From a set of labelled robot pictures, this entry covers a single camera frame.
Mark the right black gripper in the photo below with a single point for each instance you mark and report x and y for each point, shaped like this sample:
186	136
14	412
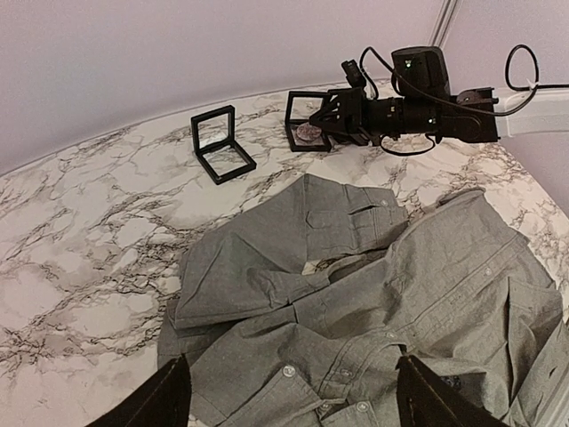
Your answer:
340	114

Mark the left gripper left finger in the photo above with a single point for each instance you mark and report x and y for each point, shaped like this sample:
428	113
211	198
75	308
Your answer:
163	400

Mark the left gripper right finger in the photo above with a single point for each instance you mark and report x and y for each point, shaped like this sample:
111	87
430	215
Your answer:
424	399

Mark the pink round brooch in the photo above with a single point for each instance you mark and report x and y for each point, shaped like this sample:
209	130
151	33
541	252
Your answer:
307	132

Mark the grey button shirt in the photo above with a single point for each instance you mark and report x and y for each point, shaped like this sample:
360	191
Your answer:
296	312

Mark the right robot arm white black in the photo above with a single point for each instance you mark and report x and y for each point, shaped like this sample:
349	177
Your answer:
424	104

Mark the dark patterned round brooch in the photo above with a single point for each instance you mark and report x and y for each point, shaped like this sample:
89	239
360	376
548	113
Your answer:
453	381

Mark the middle black display frame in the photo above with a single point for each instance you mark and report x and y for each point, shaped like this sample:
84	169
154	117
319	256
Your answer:
322	144

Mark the black display frame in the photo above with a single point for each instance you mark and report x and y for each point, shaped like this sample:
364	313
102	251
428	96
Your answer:
228	141
322	144

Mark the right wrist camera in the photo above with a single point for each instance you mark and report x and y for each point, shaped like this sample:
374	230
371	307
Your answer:
353	74

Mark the left black display frame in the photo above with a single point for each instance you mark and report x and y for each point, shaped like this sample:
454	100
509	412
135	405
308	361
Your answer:
228	141

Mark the right aluminium frame post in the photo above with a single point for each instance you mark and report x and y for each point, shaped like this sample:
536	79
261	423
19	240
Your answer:
446	16

